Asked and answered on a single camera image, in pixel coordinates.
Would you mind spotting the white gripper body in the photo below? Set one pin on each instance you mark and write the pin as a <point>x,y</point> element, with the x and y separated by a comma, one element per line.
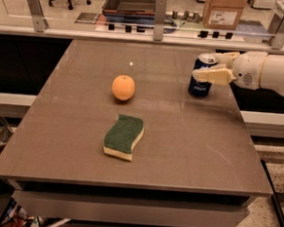
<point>247,70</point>

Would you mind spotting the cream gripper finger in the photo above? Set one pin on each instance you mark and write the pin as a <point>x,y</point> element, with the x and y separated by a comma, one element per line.
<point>221,76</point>
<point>227,58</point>

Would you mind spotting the blue pepsi can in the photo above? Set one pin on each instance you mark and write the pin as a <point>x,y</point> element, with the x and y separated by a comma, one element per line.
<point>197,88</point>

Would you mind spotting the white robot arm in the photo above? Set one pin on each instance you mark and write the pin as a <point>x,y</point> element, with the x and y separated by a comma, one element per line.
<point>272,77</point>

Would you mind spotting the green and yellow sponge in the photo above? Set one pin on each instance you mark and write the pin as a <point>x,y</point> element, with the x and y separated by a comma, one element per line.
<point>120,140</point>

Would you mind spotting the brown cardboard box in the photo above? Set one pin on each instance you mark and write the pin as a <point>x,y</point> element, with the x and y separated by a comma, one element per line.
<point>222,14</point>

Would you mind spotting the orange fruit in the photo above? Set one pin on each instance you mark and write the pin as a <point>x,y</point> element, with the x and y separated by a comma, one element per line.
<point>123,87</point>

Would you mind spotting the grey open tray box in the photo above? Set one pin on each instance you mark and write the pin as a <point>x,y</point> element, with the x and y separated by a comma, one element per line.
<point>126,7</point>

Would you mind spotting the middle metal glass post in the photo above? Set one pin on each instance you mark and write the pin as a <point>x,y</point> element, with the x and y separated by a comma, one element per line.
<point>159,19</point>

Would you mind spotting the left metal glass post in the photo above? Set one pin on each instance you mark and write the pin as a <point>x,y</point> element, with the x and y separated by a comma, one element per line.
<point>38,17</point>

